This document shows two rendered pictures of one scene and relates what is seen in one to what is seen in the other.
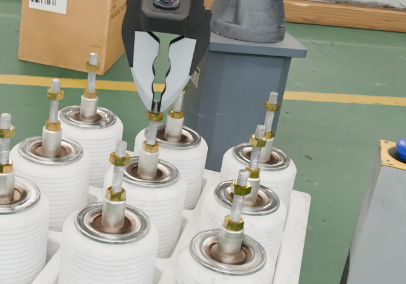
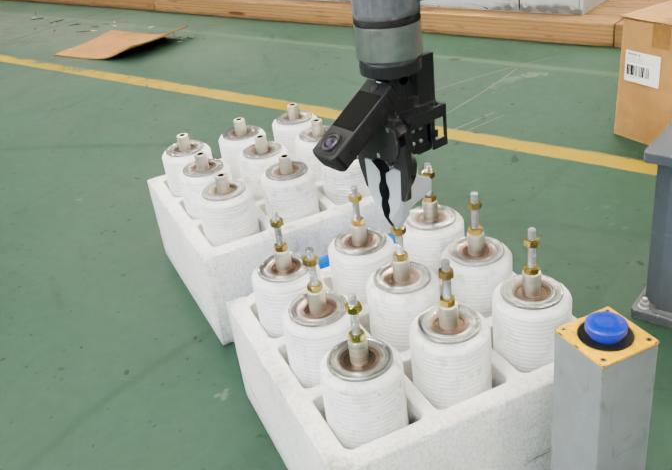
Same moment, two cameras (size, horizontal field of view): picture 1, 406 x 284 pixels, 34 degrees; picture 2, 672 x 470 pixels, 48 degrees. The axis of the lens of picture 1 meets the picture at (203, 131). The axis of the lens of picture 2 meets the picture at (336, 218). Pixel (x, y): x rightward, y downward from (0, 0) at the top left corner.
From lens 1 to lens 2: 0.69 m
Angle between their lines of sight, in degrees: 54
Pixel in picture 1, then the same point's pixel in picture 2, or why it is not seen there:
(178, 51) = (391, 180)
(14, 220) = (270, 287)
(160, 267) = not seen: hidden behind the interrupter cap
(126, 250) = (301, 330)
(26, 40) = (621, 114)
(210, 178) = not seen: hidden behind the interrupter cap
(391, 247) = (575, 427)
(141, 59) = (372, 182)
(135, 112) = not seen: outside the picture
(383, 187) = (559, 357)
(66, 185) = (352, 272)
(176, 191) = (404, 300)
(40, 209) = (293, 284)
